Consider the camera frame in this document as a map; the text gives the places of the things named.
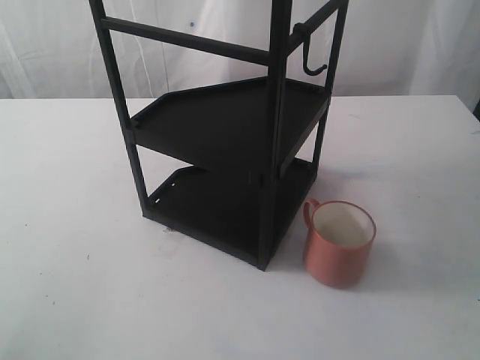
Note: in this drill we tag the orange ceramic mug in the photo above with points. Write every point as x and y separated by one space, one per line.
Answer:
340 236

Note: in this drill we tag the black metal shelf rack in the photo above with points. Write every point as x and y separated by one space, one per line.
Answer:
231 164

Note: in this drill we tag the black metal hook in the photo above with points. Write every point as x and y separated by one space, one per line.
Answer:
305 31

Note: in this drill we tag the white backdrop curtain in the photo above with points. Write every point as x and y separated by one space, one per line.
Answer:
49 49

